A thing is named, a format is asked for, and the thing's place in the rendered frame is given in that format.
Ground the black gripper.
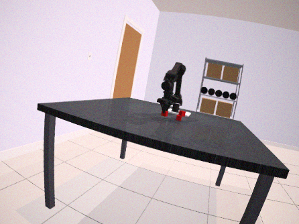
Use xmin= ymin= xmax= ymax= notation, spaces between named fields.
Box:
xmin=157 ymin=91 xmax=174 ymax=113

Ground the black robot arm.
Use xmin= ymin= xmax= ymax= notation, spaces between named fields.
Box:
xmin=161 ymin=62 xmax=186 ymax=113

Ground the red cube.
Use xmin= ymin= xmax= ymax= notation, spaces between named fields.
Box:
xmin=176 ymin=115 xmax=182 ymax=121
xmin=161 ymin=111 xmax=168 ymax=117
xmin=179 ymin=111 xmax=186 ymax=117

